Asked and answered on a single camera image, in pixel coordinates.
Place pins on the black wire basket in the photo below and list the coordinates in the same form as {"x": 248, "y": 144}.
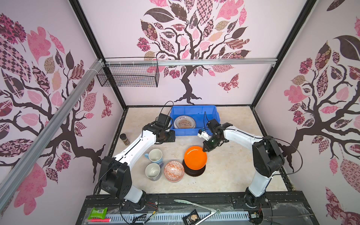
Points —
{"x": 129, "y": 72}

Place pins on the orange plastic plate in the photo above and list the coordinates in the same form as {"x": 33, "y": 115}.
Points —
{"x": 195, "y": 158}

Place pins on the blue plastic bin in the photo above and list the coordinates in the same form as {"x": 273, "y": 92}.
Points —
{"x": 201, "y": 114}

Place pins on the light blue mug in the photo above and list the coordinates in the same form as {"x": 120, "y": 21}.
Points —
{"x": 155, "y": 156}

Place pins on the lavender mug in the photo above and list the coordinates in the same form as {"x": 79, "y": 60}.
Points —
{"x": 153, "y": 171}

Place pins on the red patterned bowl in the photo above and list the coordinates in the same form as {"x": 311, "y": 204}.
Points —
{"x": 174, "y": 171}

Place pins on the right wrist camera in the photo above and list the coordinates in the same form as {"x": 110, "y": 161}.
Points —
{"x": 203, "y": 134}

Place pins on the small dark spice jar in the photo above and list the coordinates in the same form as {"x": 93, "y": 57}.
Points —
{"x": 125, "y": 139}

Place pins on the pink marker pen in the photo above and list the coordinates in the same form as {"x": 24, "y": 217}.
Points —
{"x": 98, "y": 220}

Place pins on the green snack packet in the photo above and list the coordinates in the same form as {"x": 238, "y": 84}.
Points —
{"x": 97, "y": 213}

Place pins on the dark snack packet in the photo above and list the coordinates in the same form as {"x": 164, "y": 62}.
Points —
{"x": 192, "y": 218}

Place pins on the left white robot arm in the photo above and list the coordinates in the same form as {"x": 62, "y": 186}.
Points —
{"x": 115, "y": 172}

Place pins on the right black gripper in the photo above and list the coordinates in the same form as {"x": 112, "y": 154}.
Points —
{"x": 208, "y": 147}

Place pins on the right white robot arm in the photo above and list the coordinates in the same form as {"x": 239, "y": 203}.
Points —
{"x": 267, "y": 156}

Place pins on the sunburst pattern white plate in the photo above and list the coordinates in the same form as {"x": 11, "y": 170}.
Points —
{"x": 184, "y": 122}

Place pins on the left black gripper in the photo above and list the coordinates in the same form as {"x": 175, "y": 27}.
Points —
{"x": 171, "y": 138}

